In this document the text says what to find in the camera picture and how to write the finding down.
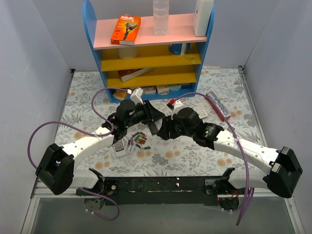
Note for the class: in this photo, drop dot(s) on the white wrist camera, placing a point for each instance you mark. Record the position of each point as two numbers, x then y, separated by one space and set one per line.
175 106
136 96

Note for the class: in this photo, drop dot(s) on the pale green small box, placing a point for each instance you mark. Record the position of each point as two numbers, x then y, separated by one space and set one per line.
174 87

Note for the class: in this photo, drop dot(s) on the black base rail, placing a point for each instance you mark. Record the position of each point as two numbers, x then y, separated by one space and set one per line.
169 190

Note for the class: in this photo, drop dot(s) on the white plastic bottle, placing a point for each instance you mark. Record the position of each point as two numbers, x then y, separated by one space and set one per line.
203 10

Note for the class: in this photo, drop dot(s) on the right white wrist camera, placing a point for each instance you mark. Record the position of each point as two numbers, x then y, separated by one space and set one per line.
175 106

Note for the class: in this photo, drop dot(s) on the white orange small box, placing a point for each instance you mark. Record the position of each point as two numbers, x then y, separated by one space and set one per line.
149 90

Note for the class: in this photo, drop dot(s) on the red toothpaste box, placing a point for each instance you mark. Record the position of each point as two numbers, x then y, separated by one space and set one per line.
222 112

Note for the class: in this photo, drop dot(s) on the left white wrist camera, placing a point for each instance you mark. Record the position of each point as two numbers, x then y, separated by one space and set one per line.
136 96

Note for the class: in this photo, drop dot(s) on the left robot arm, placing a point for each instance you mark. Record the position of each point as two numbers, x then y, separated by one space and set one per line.
57 167

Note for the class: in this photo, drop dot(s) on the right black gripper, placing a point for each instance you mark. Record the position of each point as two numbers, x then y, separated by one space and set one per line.
167 127

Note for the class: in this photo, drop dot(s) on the grey white remote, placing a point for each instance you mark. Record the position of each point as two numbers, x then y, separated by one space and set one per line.
119 149

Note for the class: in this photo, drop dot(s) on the white yellow small box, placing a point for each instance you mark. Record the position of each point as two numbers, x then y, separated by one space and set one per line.
162 89

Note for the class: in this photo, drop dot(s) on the red white book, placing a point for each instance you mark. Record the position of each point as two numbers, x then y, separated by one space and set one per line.
128 74

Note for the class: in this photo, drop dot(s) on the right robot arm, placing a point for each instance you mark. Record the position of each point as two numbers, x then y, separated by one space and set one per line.
278 170

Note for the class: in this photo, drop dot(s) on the loose black battery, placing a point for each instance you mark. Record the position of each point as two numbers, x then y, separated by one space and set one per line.
144 148

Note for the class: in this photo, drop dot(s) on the pile of coloured batteries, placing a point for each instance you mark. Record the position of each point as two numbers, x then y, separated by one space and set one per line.
137 138

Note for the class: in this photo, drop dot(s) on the floral table mat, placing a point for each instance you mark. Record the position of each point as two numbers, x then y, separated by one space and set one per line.
87 103

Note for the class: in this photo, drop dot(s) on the clear plastic bottle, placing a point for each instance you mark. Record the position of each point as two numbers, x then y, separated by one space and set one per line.
161 16

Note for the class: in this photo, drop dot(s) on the black slim remote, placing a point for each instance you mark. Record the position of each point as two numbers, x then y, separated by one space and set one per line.
153 128

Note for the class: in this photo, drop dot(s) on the small white remote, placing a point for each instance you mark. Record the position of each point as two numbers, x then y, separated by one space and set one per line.
158 124

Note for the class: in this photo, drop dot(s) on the blue wooden shelf unit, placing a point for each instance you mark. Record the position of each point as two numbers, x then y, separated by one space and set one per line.
153 52

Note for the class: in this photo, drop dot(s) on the white air conditioner remote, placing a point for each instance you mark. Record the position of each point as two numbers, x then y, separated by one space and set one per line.
202 114

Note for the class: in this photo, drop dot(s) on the blue white tin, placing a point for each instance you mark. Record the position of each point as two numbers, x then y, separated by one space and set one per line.
179 48

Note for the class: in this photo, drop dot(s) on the yellow soap box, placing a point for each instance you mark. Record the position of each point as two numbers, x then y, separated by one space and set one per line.
120 95

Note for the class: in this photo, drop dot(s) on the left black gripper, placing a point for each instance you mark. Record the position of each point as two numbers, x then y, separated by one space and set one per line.
148 113

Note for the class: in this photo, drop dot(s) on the orange razor box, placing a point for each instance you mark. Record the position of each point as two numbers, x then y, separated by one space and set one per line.
126 30

